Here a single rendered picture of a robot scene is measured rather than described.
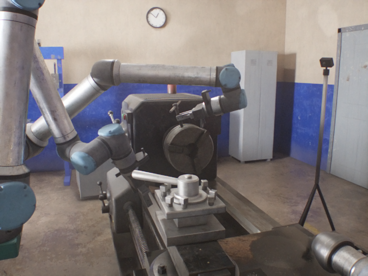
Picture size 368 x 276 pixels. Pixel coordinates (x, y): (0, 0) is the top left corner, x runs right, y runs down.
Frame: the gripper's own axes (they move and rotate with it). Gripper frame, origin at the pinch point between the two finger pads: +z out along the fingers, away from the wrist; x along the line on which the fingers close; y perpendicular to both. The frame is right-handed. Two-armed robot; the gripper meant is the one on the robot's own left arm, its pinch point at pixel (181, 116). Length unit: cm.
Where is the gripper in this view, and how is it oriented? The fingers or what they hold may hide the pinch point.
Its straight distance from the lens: 158.6
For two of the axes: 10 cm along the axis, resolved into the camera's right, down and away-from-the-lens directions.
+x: 2.5, -3.6, 9.0
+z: -9.1, 2.4, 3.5
